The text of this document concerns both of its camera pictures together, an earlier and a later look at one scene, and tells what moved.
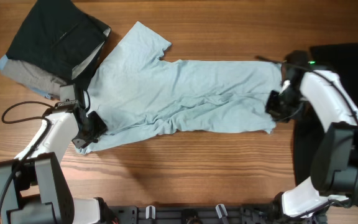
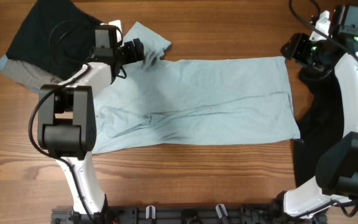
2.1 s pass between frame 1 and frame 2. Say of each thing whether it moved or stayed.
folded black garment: stayed
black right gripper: moved
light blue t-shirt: moved
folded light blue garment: stayed
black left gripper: moved
